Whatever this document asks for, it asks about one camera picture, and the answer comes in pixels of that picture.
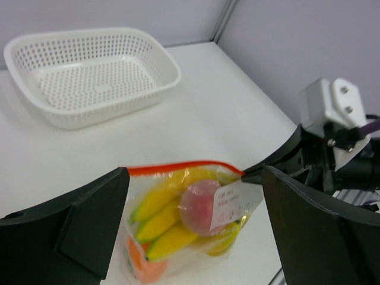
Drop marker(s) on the aluminium mounting rail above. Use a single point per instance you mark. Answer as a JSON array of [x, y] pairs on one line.
[[367, 200]]

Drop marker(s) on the white perforated plastic basket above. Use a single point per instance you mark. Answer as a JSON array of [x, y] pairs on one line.
[[78, 78]]

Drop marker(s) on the pink fake peach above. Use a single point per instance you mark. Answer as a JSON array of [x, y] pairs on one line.
[[196, 207]]

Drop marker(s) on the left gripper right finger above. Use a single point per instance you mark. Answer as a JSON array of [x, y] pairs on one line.
[[320, 239]]

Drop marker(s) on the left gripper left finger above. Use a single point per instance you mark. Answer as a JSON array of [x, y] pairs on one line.
[[68, 239]]

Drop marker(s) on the orange fake fruit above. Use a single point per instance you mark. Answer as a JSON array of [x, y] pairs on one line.
[[144, 271]]

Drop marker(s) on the clear zip top bag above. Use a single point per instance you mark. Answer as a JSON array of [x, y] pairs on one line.
[[250, 197]]

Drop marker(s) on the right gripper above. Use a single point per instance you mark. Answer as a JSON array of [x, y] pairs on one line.
[[310, 161]]

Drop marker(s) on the yellow fake bananas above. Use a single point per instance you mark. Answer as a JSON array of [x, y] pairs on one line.
[[153, 214]]

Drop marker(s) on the right aluminium frame post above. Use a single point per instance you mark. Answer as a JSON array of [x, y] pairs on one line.
[[223, 20]]

